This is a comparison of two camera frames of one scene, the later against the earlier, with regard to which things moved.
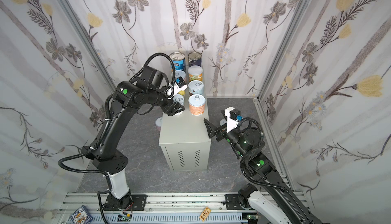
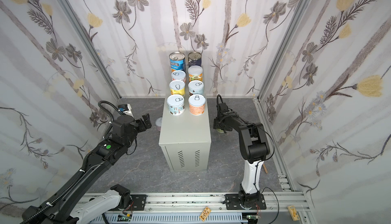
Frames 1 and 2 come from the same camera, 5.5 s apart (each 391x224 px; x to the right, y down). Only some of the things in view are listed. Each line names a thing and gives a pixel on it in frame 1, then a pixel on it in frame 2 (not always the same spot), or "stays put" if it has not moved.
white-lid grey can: (196, 87) stays put
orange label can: (197, 102) stays put
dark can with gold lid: (194, 58) stays put
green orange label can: (195, 73) stays put
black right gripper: (219, 132) to (220, 121)
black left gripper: (170, 104) to (142, 122)
